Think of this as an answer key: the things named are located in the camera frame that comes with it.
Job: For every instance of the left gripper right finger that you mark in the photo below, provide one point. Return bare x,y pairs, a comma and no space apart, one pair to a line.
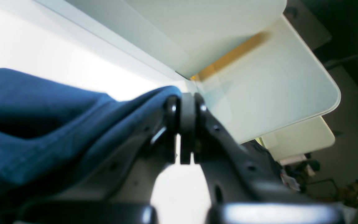
241,190

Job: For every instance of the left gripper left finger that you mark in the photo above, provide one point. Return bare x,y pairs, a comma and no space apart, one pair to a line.
113,182

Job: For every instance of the dark blue t-shirt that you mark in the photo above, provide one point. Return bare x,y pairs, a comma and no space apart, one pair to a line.
51,134

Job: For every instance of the seated person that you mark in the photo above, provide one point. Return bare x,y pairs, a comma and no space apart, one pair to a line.
327,190

